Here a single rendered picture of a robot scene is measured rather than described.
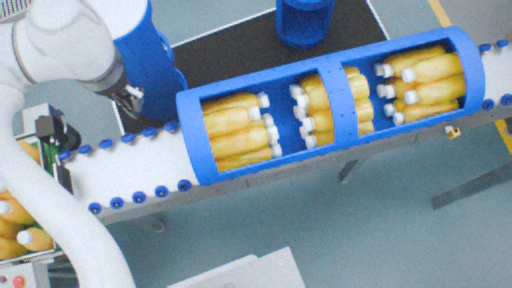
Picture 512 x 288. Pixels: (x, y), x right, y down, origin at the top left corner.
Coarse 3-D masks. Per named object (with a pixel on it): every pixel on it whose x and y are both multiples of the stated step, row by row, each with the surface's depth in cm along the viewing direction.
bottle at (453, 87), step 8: (440, 80) 138; (448, 80) 138; (456, 80) 137; (464, 80) 137; (416, 88) 139; (424, 88) 137; (432, 88) 137; (440, 88) 137; (448, 88) 137; (456, 88) 137; (464, 88) 137; (416, 96) 138; (424, 96) 137; (432, 96) 137; (440, 96) 137; (448, 96) 138; (456, 96) 139; (424, 104) 139
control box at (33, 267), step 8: (24, 264) 132; (32, 264) 132; (40, 264) 137; (0, 272) 132; (8, 272) 131; (16, 272) 131; (24, 272) 131; (32, 272) 131; (40, 272) 136; (8, 280) 131; (24, 280) 131; (32, 280) 131; (40, 280) 134; (48, 280) 139
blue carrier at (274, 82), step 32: (448, 32) 135; (288, 64) 138; (320, 64) 133; (352, 64) 151; (480, 64) 130; (192, 96) 132; (224, 96) 150; (288, 96) 154; (352, 96) 128; (384, 96) 157; (480, 96) 133; (192, 128) 127; (288, 128) 155; (352, 128) 131; (384, 128) 150; (416, 128) 140; (192, 160) 128; (288, 160) 136
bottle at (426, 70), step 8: (440, 56) 136; (448, 56) 135; (456, 56) 135; (416, 64) 136; (424, 64) 135; (432, 64) 134; (440, 64) 134; (448, 64) 134; (456, 64) 135; (416, 72) 135; (424, 72) 134; (432, 72) 134; (440, 72) 135; (448, 72) 135; (456, 72) 136; (416, 80) 137; (424, 80) 136; (432, 80) 137
